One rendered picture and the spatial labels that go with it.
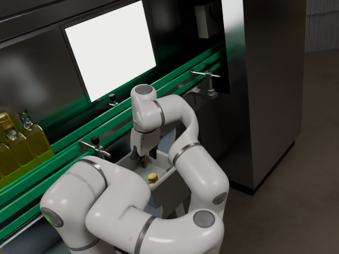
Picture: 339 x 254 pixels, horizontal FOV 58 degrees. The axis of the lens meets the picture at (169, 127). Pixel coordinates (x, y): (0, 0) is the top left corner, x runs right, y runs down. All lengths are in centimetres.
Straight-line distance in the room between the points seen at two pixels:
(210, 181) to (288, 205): 144
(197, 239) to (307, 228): 144
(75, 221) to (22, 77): 65
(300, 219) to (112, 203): 151
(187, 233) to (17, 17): 90
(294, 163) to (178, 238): 186
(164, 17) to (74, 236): 118
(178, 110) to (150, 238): 37
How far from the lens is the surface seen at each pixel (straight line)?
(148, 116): 80
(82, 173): 71
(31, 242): 108
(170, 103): 83
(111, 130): 123
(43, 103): 124
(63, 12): 126
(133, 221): 63
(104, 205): 65
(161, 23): 160
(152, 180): 111
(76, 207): 68
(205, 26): 178
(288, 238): 192
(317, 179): 227
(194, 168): 69
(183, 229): 59
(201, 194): 68
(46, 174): 111
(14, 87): 119
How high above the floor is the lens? 152
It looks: 31 degrees down
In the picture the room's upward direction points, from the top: 13 degrees counter-clockwise
